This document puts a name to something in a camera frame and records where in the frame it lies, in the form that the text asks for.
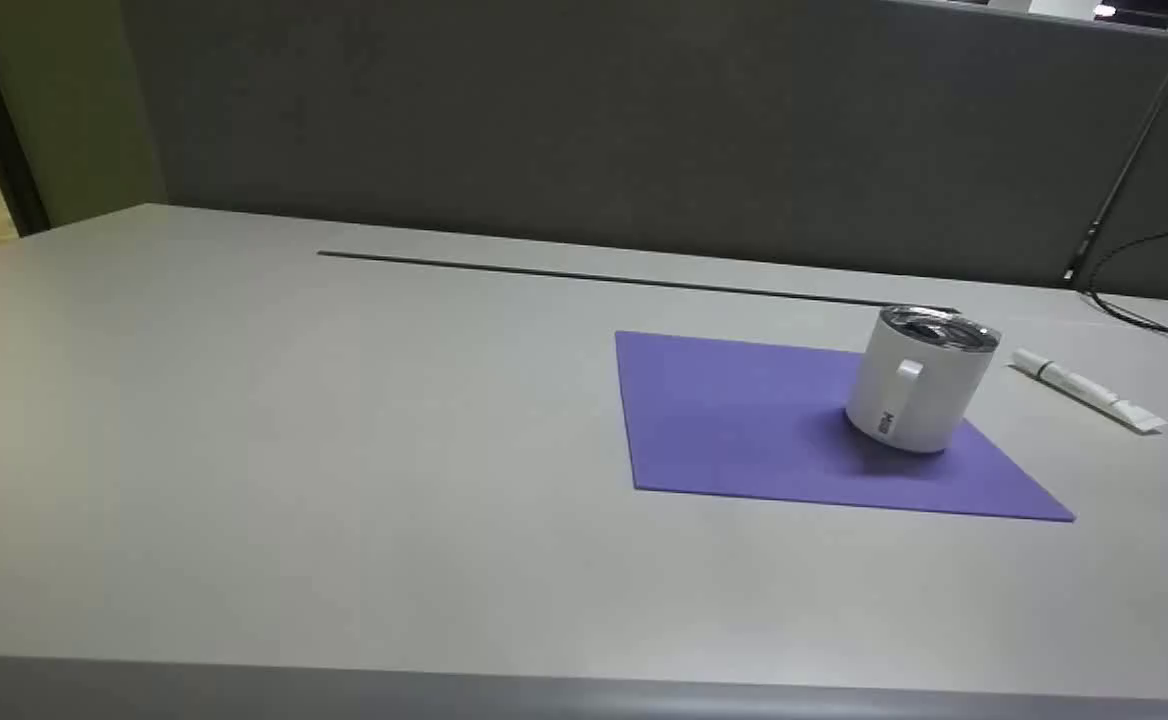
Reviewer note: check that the white travel mug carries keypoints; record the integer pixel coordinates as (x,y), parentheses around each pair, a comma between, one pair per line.
(917,377)

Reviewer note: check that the purple square mat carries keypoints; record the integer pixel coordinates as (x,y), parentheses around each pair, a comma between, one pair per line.
(767,422)

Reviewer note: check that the white marker pen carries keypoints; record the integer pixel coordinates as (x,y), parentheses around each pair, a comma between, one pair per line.
(1087,392)

